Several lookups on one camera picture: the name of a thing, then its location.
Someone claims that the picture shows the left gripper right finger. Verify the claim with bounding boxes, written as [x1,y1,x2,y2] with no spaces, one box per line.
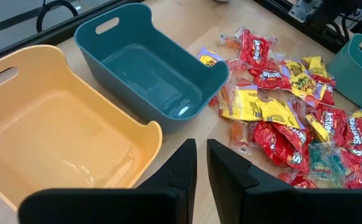
[206,138,362,224]

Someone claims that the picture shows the dark teal plastic bin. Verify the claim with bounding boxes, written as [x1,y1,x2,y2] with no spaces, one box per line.
[74,2,231,134]

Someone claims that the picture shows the clear teal fish candy pack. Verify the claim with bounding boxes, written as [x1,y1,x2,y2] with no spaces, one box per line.
[307,141,336,185]
[330,147,350,186]

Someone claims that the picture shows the clear orange fish candy pack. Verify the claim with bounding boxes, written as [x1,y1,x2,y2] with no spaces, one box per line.
[229,120,252,156]

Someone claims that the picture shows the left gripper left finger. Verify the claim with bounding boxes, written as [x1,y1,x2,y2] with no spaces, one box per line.
[17,138,198,224]

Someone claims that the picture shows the sea green plastic bin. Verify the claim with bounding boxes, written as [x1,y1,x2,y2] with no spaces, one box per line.
[326,33,362,121]

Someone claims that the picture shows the coiled black floor cable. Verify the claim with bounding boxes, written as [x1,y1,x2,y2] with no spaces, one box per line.
[36,0,79,33]

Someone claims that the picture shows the yellow plastic bin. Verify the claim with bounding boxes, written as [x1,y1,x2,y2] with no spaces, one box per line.
[0,44,163,212]

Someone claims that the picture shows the silver arm base bracket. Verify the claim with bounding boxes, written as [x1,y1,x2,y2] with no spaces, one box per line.
[288,0,315,23]

